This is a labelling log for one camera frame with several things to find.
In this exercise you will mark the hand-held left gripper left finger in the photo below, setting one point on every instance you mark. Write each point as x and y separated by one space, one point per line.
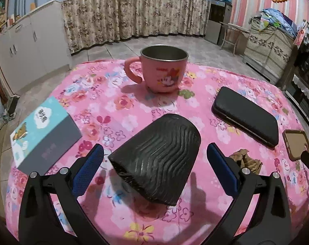
89 168

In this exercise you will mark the clothes rack with clothes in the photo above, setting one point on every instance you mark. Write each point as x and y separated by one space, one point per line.
307 51

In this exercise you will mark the black leather pad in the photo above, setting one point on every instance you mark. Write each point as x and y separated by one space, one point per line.
246 117

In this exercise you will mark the black ribbed case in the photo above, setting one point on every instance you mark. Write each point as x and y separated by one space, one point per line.
157 158

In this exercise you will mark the floral covered cabinet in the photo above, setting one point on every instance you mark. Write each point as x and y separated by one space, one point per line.
269 48

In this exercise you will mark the teal tissue box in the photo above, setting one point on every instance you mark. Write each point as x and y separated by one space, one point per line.
42 137

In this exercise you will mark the blue floral curtain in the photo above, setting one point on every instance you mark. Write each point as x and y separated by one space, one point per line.
93 17
169 12

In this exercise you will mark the brown toy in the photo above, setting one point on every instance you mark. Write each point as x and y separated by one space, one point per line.
249 162

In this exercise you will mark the orange cup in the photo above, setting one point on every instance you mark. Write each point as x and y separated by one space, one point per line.
32 6

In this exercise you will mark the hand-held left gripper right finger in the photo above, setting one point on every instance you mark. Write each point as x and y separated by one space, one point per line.
220 168

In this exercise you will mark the low cabinet with lace cloth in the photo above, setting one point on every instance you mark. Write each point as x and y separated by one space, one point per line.
303 99

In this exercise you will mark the pink cartoon cup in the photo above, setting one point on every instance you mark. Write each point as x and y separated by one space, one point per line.
159 74

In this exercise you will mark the pile of clothes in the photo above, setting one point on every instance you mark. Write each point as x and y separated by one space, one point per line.
279 17

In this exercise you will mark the grey water dispenser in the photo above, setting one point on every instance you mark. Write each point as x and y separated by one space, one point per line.
215 23

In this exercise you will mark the white cabinet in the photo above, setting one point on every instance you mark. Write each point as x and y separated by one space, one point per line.
42 43

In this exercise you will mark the pink floral tablecloth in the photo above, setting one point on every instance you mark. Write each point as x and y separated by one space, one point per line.
106 112

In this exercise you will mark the brown phone case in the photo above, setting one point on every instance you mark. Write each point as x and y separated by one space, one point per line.
296 143

